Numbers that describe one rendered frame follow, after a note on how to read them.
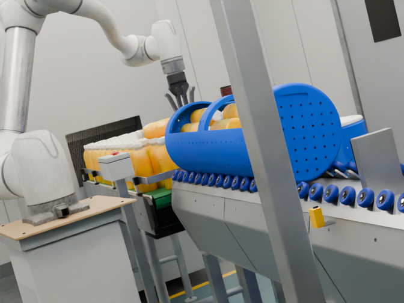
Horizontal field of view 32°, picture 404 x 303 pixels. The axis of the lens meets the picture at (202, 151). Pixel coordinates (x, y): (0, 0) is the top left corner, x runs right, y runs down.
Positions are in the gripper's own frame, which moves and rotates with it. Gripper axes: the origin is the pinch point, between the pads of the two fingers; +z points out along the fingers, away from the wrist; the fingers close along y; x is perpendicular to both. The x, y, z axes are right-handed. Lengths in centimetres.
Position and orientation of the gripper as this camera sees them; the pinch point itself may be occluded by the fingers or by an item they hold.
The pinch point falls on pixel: (187, 122)
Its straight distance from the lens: 280.7
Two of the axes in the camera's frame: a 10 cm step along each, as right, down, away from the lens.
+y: -9.1, 2.7, -3.1
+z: 2.5, 9.6, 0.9
